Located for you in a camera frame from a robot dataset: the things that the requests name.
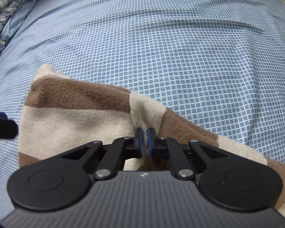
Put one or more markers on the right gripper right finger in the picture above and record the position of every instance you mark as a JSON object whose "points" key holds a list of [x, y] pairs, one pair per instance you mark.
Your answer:
{"points": [[225, 179]]}

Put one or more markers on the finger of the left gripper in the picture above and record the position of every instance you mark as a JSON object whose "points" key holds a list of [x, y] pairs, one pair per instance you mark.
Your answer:
{"points": [[8, 128]]}

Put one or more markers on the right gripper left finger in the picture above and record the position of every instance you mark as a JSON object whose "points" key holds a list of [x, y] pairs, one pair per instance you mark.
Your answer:
{"points": [[63, 180]]}

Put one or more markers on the brown cream striped sweater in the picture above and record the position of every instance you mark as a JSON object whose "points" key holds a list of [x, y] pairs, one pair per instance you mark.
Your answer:
{"points": [[61, 113]]}

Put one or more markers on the blue checkered bed sheet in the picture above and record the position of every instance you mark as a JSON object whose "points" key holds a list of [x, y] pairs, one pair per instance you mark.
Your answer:
{"points": [[218, 63]]}

